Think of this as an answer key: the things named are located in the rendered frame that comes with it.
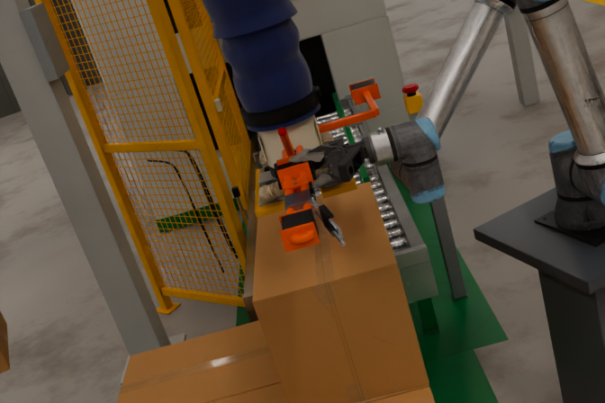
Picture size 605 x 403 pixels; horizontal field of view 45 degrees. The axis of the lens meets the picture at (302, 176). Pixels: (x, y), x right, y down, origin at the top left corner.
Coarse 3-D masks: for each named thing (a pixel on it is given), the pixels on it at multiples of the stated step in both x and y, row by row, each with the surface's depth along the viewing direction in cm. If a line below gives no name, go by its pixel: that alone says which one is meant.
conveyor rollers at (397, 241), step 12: (348, 108) 474; (324, 120) 466; (336, 132) 440; (348, 144) 415; (372, 168) 365; (360, 180) 356; (372, 180) 355; (384, 192) 340; (384, 204) 323; (384, 216) 313; (396, 228) 298; (396, 240) 289
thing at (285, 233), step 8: (280, 216) 158; (288, 216) 157; (296, 216) 156; (304, 216) 154; (312, 216) 154; (288, 224) 153; (296, 224) 152; (304, 224) 151; (312, 224) 150; (280, 232) 151; (288, 232) 151; (296, 232) 151; (288, 240) 151; (312, 240) 152; (288, 248) 152; (296, 248) 152
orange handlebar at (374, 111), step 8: (368, 96) 227; (368, 104) 221; (368, 112) 213; (376, 112) 214; (336, 120) 215; (344, 120) 213; (352, 120) 213; (360, 120) 213; (320, 128) 214; (328, 128) 214; (336, 128) 214; (296, 152) 199; (288, 176) 183; (304, 176) 178; (288, 184) 177; (296, 184) 175; (304, 184) 175; (288, 192) 173; (296, 192) 178; (304, 208) 162; (312, 208) 163; (304, 232) 150; (312, 232) 151; (296, 240) 150; (304, 240) 150
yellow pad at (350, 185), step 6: (354, 180) 201; (330, 186) 201; (336, 186) 200; (342, 186) 199; (348, 186) 199; (354, 186) 199; (324, 192) 199; (330, 192) 199; (336, 192) 199; (342, 192) 199; (324, 198) 200
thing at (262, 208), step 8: (264, 168) 222; (256, 176) 226; (256, 184) 219; (256, 192) 214; (256, 200) 208; (280, 200) 202; (256, 208) 202; (264, 208) 201; (272, 208) 200; (280, 208) 200; (256, 216) 201
